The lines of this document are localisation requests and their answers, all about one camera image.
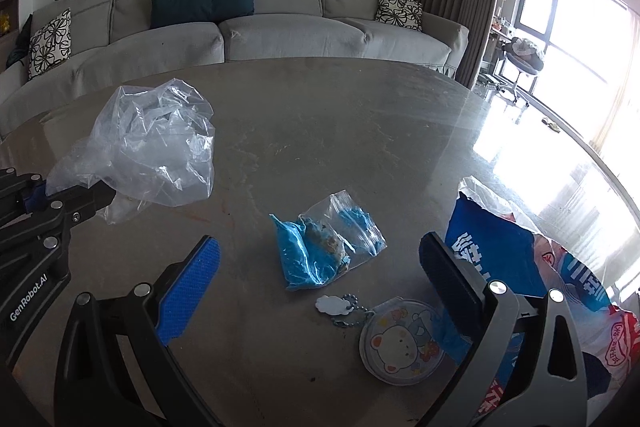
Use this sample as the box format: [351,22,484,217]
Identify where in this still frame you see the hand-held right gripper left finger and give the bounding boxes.
[52,234,223,427]

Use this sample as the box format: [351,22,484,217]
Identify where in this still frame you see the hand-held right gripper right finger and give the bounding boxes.
[419,232,589,427]

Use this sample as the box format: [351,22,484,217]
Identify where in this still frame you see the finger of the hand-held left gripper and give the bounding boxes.
[0,168,49,215]
[0,184,117,258]

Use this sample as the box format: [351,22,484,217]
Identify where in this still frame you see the clear plastic bag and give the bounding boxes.
[46,78,216,225]

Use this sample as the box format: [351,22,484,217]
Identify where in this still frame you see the colourful printed plastic bag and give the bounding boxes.
[445,177,640,418]

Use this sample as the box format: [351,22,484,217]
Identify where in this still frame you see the blue zip bag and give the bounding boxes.
[269,190,388,292]

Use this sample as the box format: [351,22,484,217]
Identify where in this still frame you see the floral pillow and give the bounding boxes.
[27,8,72,80]
[374,0,424,32]

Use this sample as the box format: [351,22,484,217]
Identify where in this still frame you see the teal pillow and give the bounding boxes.
[150,0,258,30]

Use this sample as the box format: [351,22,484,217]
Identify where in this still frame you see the swivel chair with clothes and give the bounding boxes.
[502,36,545,108]

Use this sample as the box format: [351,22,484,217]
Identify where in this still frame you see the grey sofa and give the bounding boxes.
[0,0,471,138]

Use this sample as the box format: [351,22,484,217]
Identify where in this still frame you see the sheer white curtain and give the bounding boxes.
[590,0,640,188]

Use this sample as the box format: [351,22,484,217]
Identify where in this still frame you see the black framed window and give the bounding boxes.
[515,0,631,142]

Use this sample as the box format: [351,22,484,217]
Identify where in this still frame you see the round bear keychain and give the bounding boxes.
[316,292,446,382]

